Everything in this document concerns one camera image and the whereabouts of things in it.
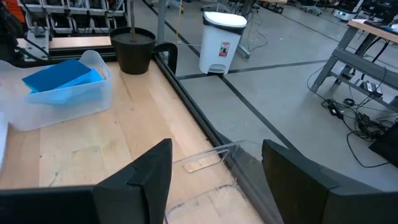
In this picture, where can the white step trash can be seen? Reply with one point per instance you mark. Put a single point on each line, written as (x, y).
(220, 43)

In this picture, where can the potted green plant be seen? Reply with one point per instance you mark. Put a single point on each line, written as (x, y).
(133, 53)

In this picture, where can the wooden top metal workbench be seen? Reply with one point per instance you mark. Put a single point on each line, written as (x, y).
(367, 59)

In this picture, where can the grey metal stand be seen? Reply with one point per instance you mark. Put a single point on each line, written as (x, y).
(161, 21)

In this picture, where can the dark blue sponge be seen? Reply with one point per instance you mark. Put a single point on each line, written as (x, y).
(56, 74)

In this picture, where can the parts rack with small bins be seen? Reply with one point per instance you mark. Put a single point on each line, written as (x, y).
(74, 15)

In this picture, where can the black curved corner bracket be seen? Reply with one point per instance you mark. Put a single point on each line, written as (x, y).
(169, 53)

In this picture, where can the black floor equipment box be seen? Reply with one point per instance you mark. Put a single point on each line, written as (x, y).
(385, 143)

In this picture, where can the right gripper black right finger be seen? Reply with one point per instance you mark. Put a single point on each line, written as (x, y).
(326, 205)

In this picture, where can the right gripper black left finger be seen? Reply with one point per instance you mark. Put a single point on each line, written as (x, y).
(77, 205)

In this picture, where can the frosted white plastic bin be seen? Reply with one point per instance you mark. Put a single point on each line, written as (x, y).
(62, 109)

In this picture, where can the clear plastic bin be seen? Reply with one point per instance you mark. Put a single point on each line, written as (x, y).
(202, 155)

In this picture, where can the silver mounting plate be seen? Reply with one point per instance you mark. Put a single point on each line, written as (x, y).
(37, 40)

